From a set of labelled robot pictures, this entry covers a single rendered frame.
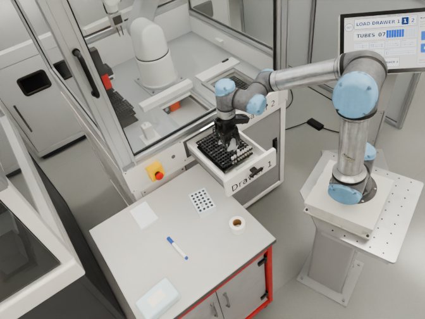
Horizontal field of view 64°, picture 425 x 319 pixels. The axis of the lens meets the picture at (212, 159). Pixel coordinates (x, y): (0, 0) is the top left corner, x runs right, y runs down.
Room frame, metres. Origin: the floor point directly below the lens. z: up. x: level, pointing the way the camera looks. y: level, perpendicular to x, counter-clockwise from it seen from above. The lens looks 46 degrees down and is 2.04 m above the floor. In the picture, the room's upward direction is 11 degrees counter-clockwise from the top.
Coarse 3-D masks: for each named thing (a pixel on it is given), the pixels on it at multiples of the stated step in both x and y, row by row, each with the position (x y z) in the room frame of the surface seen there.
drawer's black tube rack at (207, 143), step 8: (208, 136) 1.26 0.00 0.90; (216, 136) 1.25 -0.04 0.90; (200, 144) 1.23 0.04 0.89; (208, 144) 1.21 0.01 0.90; (216, 144) 1.23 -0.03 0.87; (240, 144) 1.16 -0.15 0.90; (208, 152) 1.16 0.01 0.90; (216, 152) 1.18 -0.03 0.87; (224, 152) 1.13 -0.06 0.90; (232, 152) 1.12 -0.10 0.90; (216, 160) 1.09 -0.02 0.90; (224, 160) 1.08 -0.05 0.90; (240, 160) 1.09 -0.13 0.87; (224, 168) 1.06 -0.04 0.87
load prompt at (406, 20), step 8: (392, 16) 1.58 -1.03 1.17; (400, 16) 1.57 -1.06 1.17; (408, 16) 1.56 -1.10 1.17; (416, 16) 1.55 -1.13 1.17; (360, 24) 1.60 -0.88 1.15; (368, 24) 1.59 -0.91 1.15; (376, 24) 1.58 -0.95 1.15; (384, 24) 1.57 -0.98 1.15; (392, 24) 1.56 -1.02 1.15; (400, 24) 1.54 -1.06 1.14; (408, 24) 1.53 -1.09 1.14; (416, 24) 1.52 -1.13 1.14
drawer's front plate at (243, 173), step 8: (272, 152) 1.05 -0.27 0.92; (256, 160) 1.02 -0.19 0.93; (264, 160) 1.03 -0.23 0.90; (272, 160) 1.05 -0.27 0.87; (240, 168) 0.99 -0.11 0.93; (248, 168) 0.99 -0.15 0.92; (264, 168) 1.03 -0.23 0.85; (232, 176) 0.96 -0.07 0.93; (240, 176) 0.97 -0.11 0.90; (248, 176) 0.99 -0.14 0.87; (256, 176) 1.01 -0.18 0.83; (224, 184) 0.94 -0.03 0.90; (232, 184) 0.95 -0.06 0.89; (240, 184) 0.97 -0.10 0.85; (232, 192) 0.94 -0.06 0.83
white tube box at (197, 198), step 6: (198, 192) 1.01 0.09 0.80; (204, 192) 1.00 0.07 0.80; (192, 198) 0.98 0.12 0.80; (198, 198) 0.97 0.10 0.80; (204, 198) 0.97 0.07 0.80; (210, 198) 0.96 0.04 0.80; (192, 204) 0.97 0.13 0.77; (198, 204) 0.95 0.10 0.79; (204, 204) 0.93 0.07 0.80; (210, 204) 0.93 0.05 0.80; (198, 210) 0.91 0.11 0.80; (204, 210) 0.90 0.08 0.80; (210, 210) 0.90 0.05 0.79; (216, 210) 0.91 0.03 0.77; (204, 216) 0.89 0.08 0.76
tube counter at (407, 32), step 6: (378, 30) 1.55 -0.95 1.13; (384, 30) 1.55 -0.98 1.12; (390, 30) 1.54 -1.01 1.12; (396, 30) 1.53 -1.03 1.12; (402, 30) 1.52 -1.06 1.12; (408, 30) 1.51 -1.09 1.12; (414, 30) 1.51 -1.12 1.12; (378, 36) 1.54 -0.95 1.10; (384, 36) 1.53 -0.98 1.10; (390, 36) 1.52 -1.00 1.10; (396, 36) 1.51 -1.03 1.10; (402, 36) 1.50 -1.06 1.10; (408, 36) 1.50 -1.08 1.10; (414, 36) 1.49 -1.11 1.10
